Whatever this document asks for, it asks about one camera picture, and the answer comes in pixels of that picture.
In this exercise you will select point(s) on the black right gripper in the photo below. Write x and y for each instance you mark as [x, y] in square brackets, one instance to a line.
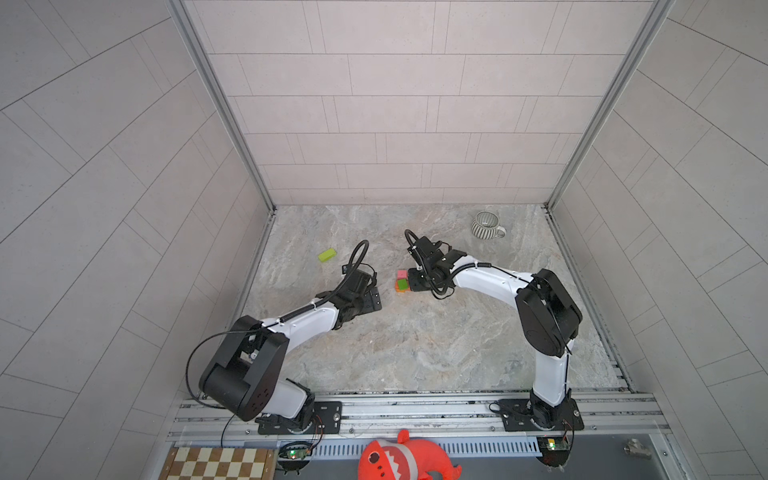
[413, 284]

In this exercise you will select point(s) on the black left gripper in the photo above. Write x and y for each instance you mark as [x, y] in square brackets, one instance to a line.
[367, 305]

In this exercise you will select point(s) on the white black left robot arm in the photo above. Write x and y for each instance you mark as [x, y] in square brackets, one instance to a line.
[245, 376]

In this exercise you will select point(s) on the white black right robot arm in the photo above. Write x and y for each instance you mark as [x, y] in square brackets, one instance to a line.
[549, 318]

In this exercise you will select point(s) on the lime green long block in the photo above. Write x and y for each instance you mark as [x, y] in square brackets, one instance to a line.
[327, 255]

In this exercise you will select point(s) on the striped ceramic mug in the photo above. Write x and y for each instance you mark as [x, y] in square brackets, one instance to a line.
[486, 226]

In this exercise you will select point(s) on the red shark plush toy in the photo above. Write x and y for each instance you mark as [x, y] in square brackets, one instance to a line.
[405, 458]

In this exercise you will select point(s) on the left controller circuit board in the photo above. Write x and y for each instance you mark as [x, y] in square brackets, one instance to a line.
[294, 456]

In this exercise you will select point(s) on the controller circuit board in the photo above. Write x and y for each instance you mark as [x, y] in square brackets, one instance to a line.
[294, 456]
[555, 451]

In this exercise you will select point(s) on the right controller circuit board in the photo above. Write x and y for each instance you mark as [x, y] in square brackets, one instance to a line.
[555, 451]

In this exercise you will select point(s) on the wooden chessboard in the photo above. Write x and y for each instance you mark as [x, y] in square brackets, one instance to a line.
[216, 463]

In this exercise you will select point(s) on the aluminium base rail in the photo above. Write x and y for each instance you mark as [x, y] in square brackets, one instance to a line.
[368, 416]

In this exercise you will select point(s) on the aluminium corner post left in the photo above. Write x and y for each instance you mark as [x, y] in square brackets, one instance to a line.
[192, 40]

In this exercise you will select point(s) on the aluminium corner post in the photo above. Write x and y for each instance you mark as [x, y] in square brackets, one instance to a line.
[648, 30]
[192, 40]

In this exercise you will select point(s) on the aluminium corner post right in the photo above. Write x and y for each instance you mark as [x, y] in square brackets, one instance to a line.
[648, 30]

